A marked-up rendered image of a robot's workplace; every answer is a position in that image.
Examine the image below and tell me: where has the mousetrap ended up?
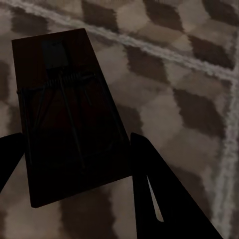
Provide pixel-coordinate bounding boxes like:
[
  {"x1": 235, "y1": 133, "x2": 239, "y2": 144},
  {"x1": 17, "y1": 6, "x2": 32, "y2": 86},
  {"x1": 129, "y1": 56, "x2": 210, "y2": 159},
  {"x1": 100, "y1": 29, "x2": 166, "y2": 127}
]
[{"x1": 11, "y1": 28, "x2": 132, "y2": 208}]

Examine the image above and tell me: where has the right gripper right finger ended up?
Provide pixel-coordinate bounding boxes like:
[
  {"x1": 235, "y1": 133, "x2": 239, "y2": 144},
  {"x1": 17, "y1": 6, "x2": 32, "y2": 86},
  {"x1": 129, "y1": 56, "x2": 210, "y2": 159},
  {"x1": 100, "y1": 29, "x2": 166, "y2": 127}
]
[{"x1": 130, "y1": 132, "x2": 223, "y2": 239}]

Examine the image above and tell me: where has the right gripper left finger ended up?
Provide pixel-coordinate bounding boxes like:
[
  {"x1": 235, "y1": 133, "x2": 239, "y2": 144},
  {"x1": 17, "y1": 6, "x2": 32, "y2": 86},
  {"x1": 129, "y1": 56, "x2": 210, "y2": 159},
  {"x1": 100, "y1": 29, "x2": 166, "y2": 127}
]
[{"x1": 0, "y1": 133, "x2": 24, "y2": 192}]

